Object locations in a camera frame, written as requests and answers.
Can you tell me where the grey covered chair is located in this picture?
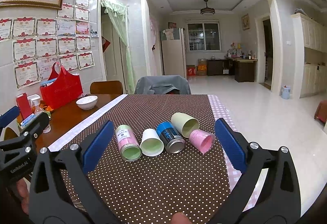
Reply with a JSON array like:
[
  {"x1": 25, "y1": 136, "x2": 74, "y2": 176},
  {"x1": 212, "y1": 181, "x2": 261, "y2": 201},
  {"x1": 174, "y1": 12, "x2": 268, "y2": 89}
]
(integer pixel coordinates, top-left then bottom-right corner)
[{"x1": 134, "y1": 75, "x2": 191, "y2": 94}]

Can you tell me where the red stool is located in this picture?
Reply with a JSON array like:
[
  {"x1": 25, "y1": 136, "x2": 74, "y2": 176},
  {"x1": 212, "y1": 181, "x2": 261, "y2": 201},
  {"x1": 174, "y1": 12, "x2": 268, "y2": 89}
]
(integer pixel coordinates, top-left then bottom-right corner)
[{"x1": 314, "y1": 100, "x2": 327, "y2": 123}]

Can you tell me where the white wall cabinet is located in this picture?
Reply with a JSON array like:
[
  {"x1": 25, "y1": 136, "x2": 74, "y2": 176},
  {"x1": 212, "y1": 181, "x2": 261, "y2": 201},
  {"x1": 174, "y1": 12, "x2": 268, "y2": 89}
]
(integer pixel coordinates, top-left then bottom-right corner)
[{"x1": 291, "y1": 13, "x2": 326, "y2": 99}]

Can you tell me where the white ceramic bowl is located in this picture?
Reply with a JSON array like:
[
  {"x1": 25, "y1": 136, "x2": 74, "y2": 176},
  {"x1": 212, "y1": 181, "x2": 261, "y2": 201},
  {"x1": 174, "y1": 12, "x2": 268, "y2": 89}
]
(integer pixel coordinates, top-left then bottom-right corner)
[{"x1": 76, "y1": 95, "x2": 98, "y2": 111}]

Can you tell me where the dark wooden desk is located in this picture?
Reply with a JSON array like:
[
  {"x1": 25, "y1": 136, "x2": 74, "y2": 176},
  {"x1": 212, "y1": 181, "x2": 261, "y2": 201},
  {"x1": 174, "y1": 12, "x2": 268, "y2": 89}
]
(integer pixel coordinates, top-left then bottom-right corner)
[{"x1": 207, "y1": 58, "x2": 257, "y2": 82}]

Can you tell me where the black ceiling lamp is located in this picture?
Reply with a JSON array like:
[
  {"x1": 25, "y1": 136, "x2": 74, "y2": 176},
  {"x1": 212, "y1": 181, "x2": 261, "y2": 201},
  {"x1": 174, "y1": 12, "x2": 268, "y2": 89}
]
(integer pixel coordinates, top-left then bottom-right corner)
[{"x1": 200, "y1": 0, "x2": 216, "y2": 16}]

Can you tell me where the green door curtain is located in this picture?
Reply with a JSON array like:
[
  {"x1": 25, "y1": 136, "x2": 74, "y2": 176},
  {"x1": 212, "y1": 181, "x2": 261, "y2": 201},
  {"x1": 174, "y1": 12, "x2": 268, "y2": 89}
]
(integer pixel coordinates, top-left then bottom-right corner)
[{"x1": 100, "y1": 0, "x2": 135, "y2": 94}]

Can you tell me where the brown polka dot tablecloth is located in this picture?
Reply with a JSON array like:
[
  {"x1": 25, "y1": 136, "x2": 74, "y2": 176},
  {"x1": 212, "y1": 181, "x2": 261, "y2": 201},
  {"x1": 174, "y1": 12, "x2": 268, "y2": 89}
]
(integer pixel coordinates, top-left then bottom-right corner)
[{"x1": 62, "y1": 94, "x2": 230, "y2": 223}]

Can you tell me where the small framed wall picture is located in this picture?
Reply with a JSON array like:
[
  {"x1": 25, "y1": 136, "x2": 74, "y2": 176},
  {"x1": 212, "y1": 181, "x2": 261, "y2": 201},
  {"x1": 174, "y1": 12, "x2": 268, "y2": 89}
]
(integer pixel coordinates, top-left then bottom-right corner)
[{"x1": 241, "y1": 14, "x2": 251, "y2": 30}]

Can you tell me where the right hand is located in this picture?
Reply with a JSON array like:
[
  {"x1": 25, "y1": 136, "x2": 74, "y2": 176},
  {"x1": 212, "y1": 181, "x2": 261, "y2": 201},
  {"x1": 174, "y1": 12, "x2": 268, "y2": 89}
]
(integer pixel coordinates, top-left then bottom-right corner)
[{"x1": 170, "y1": 212, "x2": 192, "y2": 224}]

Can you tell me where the white refrigerator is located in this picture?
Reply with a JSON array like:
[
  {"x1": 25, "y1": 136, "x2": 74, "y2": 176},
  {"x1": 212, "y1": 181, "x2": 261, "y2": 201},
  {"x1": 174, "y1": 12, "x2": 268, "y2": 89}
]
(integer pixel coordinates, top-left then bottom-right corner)
[{"x1": 160, "y1": 28, "x2": 187, "y2": 78}]

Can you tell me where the small red box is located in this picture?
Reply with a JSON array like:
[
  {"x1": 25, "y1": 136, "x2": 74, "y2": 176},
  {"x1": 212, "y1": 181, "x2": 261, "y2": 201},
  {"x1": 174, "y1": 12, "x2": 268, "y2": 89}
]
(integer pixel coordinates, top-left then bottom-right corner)
[{"x1": 16, "y1": 93, "x2": 33, "y2": 120}]

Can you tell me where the white paper cup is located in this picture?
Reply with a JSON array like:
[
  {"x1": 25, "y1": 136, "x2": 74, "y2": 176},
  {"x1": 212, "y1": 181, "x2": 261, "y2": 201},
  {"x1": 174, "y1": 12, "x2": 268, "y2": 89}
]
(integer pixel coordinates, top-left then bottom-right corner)
[{"x1": 140, "y1": 129, "x2": 164, "y2": 157}]

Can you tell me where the left hand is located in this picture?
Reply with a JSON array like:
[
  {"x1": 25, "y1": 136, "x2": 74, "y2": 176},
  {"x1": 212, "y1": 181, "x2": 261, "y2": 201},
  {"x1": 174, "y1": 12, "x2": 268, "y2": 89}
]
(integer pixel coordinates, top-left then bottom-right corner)
[{"x1": 16, "y1": 179, "x2": 29, "y2": 215}]

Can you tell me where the window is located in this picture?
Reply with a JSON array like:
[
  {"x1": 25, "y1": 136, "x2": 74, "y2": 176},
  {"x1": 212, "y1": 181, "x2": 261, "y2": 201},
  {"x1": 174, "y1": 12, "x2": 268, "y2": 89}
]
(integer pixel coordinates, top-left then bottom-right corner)
[{"x1": 187, "y1": 23, "x2": 221, "y2": 51}]

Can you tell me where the pink cup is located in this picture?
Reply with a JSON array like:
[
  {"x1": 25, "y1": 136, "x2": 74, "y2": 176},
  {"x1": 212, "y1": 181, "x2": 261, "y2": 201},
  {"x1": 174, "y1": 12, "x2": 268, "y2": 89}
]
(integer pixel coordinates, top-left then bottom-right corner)
[{"x1": 189, "y1": 129, "x2": 216, "y2": 154}]

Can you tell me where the clear spray bottle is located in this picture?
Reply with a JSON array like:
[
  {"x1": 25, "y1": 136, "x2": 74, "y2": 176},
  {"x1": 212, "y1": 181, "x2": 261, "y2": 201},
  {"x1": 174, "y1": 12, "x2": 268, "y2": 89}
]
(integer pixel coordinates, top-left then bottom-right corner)
[{"x1": 27, "y1": 94, "x2": 52, "y2": 134}]

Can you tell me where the light blue waste bin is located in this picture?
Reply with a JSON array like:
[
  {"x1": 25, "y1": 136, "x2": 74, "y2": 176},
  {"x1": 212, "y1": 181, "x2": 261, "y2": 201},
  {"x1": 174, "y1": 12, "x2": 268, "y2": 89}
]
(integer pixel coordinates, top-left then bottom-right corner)
[{"x1": 281, "y1": 85, "x2": 291, "y2": 100}]

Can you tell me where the pale green cup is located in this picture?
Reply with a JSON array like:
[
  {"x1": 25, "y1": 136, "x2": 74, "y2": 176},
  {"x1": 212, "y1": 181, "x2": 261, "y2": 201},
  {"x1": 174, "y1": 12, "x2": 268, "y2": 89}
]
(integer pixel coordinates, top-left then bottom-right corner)
[{"x1": 171, "y1": 112, "x2": 199, "y2": 138}]

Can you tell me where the wooden chair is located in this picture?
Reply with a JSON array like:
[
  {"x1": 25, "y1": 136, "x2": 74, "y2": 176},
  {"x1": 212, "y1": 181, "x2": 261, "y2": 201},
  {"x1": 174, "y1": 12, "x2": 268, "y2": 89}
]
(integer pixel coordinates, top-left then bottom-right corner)
[{"x1": 90, "y1": 81, "x2": 124, "y2": 95}]

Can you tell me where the red felt bag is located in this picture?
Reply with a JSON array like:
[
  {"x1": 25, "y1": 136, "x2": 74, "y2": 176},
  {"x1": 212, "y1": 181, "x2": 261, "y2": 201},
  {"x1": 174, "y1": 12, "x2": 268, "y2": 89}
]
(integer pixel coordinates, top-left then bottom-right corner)
[{"x1": 40, "y1": 62, "x2": 83, "y2": 110}]

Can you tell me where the pink green tin canister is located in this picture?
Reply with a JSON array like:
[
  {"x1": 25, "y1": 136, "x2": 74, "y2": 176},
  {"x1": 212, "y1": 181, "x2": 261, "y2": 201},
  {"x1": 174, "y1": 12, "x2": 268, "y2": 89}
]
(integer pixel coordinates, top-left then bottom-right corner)
[{"x1": 115, "y1": 125, "x2": 142, "y2": 161}]

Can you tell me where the green tissue tray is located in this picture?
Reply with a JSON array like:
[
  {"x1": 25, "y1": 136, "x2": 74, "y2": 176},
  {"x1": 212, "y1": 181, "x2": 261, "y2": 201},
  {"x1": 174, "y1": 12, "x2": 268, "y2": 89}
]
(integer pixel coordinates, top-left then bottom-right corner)
[{"x1": 17, "y1": 113, "x2": 36, "y2": 132}]

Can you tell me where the blue black can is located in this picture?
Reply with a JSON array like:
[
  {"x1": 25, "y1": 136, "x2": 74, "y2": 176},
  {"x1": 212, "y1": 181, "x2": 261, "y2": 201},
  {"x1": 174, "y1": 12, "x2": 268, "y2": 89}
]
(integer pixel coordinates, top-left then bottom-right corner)
[{"x1": 156, "y1": 122, "x2": 185, "y2": 154}]

